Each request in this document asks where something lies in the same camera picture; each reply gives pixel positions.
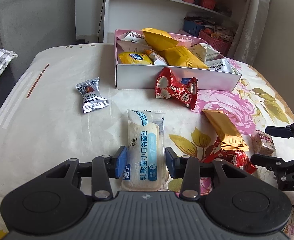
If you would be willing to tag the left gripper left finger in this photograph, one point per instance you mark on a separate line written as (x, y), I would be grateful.
(109, 166)

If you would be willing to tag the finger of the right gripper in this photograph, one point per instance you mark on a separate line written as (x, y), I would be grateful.
(282, 132)
(272, 163)

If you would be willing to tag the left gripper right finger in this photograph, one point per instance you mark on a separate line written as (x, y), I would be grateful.
(177, 165)

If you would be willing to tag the small pink candy cube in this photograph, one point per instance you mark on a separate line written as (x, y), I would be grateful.
(262, 143)

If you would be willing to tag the white milk bread packet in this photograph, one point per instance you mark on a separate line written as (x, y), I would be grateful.
(145, 169)

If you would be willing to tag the large yellow snack bag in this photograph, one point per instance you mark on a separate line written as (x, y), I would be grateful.
(180, 56)

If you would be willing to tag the white pecan kernel packet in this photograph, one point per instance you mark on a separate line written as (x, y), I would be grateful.
(133, 42)

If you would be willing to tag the gold red wrapped candy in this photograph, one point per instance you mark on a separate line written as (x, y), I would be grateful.
(229, 145)

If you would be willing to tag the silver truffle chocolate candy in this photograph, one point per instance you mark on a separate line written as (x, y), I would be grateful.
(91, 97)

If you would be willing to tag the floral tablecloth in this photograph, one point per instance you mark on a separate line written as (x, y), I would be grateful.
(42, 123)

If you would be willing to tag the red candy packet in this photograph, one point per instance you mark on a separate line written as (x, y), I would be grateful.
(167, 86)

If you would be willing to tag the curtain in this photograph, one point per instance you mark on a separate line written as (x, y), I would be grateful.
(248, 36)

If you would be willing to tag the yellow blue-label packet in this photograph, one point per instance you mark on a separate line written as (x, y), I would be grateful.
(134, 58)

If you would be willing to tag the small silver orange packet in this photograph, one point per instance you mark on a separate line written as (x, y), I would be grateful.
(155, 58)

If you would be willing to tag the pink snack box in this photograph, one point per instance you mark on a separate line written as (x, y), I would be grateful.
(138, 76)

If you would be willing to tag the pink plastic basket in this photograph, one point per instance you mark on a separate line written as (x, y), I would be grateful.
(221, 46)

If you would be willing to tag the white green carton packet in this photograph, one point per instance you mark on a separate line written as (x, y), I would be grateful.
(204, 52)

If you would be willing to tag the blue storage bin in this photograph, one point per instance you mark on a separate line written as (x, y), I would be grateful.
(192, 27)

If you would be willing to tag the red small basket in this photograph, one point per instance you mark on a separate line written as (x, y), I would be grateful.
(209, 4)

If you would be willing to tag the white bookshelf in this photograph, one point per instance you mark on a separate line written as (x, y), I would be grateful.
(166, 15)

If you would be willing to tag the grey sofa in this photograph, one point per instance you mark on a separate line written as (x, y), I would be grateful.
(28, 27)

